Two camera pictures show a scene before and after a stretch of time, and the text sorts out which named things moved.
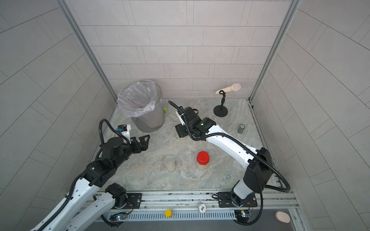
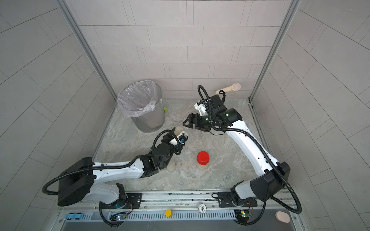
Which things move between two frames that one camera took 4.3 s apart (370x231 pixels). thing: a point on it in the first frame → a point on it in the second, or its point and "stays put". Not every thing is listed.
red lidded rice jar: x=203 y=158 stays put
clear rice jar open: x=169 y=162 stays put
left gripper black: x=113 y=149 → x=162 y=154
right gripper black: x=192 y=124 → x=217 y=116
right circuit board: x=242 y=216 stays put
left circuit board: x=118 y=216 stays put
